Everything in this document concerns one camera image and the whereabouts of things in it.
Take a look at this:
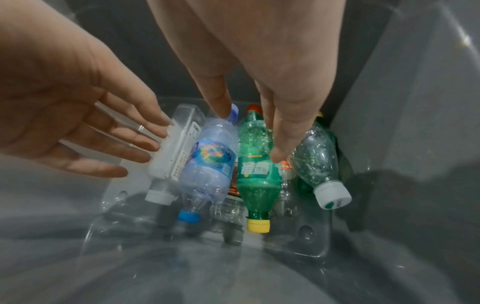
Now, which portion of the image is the clear plastic box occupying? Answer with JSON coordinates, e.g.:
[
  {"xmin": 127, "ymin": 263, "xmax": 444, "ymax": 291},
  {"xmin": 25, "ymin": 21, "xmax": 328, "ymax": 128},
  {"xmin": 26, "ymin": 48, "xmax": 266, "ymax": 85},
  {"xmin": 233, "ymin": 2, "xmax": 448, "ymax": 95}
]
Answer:
[{"xmin": 169, "ymin": 103, "xmax": 208, "ymax": 127}]

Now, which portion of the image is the clear bottle with white cap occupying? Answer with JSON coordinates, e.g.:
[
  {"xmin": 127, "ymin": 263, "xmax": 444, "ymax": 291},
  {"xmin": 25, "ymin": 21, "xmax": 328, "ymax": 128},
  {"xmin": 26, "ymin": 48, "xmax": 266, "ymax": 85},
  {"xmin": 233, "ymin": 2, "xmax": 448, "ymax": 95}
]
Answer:
[{"xmin": 290, "ymin": 121, "xmax": 353, "ymax": 211}]

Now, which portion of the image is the crushed clear plastic bottle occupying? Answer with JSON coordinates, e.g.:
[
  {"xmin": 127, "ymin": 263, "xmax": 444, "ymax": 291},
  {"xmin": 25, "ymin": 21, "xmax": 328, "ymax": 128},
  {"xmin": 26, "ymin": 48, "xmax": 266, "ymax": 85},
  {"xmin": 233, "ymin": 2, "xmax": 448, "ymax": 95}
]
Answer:
[{"xmin": 208, "ymin": 197, "xmax": 246, "ymax": 228}]

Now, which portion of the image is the small white-capped clear bottle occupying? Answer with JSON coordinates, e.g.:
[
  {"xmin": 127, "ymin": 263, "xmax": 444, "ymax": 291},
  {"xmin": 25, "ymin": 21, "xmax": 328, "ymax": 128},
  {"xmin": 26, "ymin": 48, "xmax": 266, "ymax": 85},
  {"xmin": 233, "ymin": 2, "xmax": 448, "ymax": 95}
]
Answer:
[{"xmin": 144, "ymin": 177, "xmax": 179, "ymax": 206}]

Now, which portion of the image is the clear bottle with orange label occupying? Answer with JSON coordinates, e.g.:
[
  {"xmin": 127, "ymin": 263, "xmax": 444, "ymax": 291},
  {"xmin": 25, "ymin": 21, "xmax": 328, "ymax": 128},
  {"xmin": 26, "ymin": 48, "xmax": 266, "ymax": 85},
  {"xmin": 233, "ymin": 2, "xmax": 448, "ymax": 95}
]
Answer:
[{"xmin": 279, "ymin": 160, "xmax": 299, "ymax": 210}]

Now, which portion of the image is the person's right hand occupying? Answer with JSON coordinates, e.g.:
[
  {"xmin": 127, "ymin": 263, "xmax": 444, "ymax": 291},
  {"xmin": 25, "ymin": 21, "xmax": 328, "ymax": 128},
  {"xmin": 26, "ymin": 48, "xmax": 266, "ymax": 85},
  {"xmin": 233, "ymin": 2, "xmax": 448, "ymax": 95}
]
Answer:
[{"xmin": 146, "ymin": 0, "xmax": 348, "ymax": 164}]

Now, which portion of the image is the green bottle with yellow cap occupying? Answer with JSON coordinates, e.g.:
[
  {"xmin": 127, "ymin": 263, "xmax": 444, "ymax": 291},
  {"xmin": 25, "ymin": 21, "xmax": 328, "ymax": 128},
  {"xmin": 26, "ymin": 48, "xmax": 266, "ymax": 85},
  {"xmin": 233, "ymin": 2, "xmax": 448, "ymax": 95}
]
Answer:
[{"xmin": 235, "ymin": 111, "xmax": 285, "ymax": 234}]

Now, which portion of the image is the dark green plastic bottle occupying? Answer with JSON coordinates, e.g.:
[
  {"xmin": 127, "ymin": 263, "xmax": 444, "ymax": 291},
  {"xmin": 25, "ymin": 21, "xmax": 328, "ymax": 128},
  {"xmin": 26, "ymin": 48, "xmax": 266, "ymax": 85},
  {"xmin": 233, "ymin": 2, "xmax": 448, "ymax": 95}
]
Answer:
[{"xmin": 315, "ymin": 112, "xmax": 344, "ymax": 149}]

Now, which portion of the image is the clear plastic storage bin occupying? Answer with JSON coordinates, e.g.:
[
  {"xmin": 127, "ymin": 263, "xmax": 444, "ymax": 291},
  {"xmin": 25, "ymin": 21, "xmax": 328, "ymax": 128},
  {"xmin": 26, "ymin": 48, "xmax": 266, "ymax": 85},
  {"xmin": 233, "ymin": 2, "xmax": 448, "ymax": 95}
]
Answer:
[{"xmin": 0, "ymin": 0, "xmax": 480, "ymax": 304}]

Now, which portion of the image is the white perforated plastic basket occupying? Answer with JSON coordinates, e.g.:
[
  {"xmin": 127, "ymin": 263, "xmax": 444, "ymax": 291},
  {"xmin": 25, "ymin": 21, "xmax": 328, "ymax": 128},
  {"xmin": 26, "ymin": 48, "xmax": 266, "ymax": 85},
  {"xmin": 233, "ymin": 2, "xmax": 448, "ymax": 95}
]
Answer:
[{"xmin": 147, "ymin": 121, "xmax": 200, "ymax": 181}]

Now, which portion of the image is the clear bottle with blue label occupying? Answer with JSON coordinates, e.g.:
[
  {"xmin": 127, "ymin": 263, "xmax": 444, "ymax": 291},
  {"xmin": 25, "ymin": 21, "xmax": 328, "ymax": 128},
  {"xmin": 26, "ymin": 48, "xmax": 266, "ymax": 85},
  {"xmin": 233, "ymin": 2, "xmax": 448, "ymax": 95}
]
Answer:
[{"xmin": 177, "ymin": 117, "xmax": 241, "ymax": 224}]

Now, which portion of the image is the person's left hand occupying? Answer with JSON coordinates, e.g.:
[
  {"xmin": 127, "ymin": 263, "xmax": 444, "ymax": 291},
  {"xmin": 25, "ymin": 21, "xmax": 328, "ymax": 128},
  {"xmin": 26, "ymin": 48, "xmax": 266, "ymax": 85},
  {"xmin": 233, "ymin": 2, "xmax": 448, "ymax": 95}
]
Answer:
[{"xmin": 0, "ymin": 0, "xmax": 174, "ymax": 179}]

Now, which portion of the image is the bottle with red label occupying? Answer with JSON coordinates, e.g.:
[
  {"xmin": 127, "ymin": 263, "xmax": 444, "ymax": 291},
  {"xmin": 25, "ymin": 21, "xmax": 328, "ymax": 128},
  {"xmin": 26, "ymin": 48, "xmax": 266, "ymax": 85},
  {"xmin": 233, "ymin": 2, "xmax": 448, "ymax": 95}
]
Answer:
[{"xmin": 226, "ymin": 158, "xmax": 242, "ymax": 197}]

